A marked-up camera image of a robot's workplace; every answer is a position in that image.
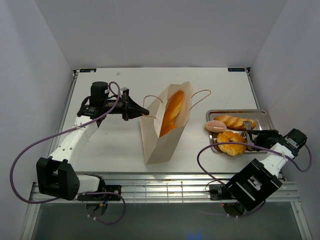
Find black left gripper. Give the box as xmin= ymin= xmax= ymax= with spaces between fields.
xmin=103 ymin=93 xmax=150 ymax=121

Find scored oval fake loaf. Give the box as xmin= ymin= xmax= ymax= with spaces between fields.
xmin=214 ymin=115 xmax=257 ymax=130

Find ring shaped fake bread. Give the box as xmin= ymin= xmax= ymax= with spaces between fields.
xmin=216 ymin=131 xmax=246 ymax=157

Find beige paper bag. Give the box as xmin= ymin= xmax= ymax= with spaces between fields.
xmin=140 ymin=81 xmax=197 ymax=165

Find long baguette fake bread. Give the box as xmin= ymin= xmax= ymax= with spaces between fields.
xmin=159 ymin=90 xmax=184 ymax=137

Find metal bread tongs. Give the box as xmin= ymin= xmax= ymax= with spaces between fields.
xmin=243 ymin=120 xmax=256 ymax=145

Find small round fake bun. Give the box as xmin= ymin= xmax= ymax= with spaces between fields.
xmin=246 ymin=144 xmax=256 ymax=152

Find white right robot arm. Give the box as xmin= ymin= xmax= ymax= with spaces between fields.
xmin=225 ymin=128 xmax=307 ymax=211

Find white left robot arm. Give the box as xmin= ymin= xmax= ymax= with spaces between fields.
xmin=36 ymin=81 xmax=150 ymax=201

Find pink sugared fake doughnut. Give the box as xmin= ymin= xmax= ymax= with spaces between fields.
xmin=204 ymin=120 xmax=227 ymax=133

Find metal baking tray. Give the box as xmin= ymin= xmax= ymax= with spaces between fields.
xmin=206 ymin=109 xmax=274 ymax=154

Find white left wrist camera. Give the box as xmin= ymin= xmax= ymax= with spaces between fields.
xmin=120 ymin=87 xmax=130 ymax=97

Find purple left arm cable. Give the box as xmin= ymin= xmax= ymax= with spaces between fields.
xmin=9 ymin=81 xmax=127 ymax=225

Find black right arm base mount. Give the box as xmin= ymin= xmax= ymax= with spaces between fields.
xmin=206 ymin=184 xmax=235 ymax=201

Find aluminium frame rail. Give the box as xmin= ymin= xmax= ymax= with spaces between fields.
xmin=30 ymin=173 xmax=301 ymax=204

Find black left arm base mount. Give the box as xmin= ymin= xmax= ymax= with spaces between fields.
xmin=77 ymin=185 xmax=122 ymax=202

